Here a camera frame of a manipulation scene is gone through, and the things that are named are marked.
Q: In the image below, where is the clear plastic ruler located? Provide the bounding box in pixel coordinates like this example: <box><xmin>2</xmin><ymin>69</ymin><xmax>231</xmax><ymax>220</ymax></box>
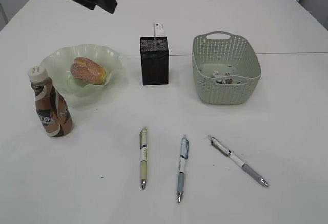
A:
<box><xmin>153</xmin><ymin>23</ymin><xmax>166</xmax><ymax>37</ymax></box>

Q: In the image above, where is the sugared bread roll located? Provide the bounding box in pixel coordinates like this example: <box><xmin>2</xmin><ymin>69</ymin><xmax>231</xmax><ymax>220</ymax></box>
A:
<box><xmin>70</xmin><ymin>57</ymin><xmax>106</xmax><ymax>85</ymax></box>

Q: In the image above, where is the brown Nescafe coffee bottle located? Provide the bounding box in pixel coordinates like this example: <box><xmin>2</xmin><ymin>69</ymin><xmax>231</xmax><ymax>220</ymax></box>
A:
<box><xmin>28</xmin><ymin>66</ymin><xmax>73</xmax><ymax>137</ymax></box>

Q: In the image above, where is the light blue pen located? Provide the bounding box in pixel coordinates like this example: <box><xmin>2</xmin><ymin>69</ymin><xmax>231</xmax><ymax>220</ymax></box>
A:
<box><xmin>177</xmin><ymin>134</ymin><xmax>189</xmax><ymax>203</ymax></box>

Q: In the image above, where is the white grey pen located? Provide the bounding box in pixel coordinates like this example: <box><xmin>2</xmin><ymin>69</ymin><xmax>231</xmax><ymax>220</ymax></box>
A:
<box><xmin>207</xmin><ymin>135</ymin><xmax>269</xmax><ymax>188</ymax></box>

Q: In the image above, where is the black mesh pen holder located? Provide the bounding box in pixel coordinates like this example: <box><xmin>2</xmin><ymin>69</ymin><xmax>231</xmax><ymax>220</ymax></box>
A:
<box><xmin>140</xmin><ymin>36</ymin><xmax>169</xmax><ymax>86</ymax></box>

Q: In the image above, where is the cream patterned pen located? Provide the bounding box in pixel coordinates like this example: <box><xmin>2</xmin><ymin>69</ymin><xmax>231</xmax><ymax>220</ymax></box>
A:
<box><xmin>139</xmin><ymin>126</ymin><xmax>148</xmax><ymax>190</ymax></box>

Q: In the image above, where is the green plastic basket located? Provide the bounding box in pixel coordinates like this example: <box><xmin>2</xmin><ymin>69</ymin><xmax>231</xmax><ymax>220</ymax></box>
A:
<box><xmin>192</xmin><ymin>31</ymin><xmax>261</xmax><ymax>105</ymax></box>

